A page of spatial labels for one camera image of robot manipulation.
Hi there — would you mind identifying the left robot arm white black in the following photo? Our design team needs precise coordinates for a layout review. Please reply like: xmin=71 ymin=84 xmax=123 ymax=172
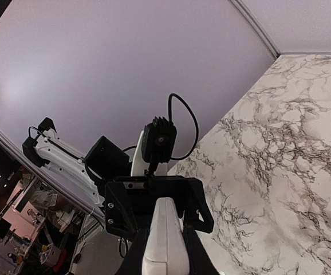
xmin=22 ymin=117 xmax=214 ymax=241

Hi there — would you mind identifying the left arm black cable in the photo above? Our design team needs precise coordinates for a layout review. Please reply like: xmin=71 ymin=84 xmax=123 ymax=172
xmin=167 ymin=93 xmax=199 ymax=161

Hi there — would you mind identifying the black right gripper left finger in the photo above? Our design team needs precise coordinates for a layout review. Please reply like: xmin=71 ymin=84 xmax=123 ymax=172
xmin=116 ymin=229 xmax=150 ymax=275

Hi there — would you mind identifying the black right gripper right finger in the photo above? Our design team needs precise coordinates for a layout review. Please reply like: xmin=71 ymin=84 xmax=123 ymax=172
xmin=183 ymin=225 xmax=219 ymax=275

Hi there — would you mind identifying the left aluminium frame post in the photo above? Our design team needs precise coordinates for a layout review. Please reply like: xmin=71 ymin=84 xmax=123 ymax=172
xmin=230 ymin=0 xmax=281 ymax=60

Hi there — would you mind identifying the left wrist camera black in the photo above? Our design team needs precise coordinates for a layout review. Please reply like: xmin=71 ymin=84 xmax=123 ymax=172
xmin=131 ymin=117 xmax=177 ymax=176

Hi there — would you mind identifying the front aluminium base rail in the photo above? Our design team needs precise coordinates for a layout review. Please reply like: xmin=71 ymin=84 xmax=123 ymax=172
xmin=0 ymin=131 xmax=105 ymax=228

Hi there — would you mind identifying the white remote control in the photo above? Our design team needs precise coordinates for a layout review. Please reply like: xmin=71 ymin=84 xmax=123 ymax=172
xmin=141 ymin=197 xmax=190 ymax=275

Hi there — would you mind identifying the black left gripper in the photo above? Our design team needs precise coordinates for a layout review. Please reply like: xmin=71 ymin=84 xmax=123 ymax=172
xmin=105 ymin=176 xmax=214 ymax=238

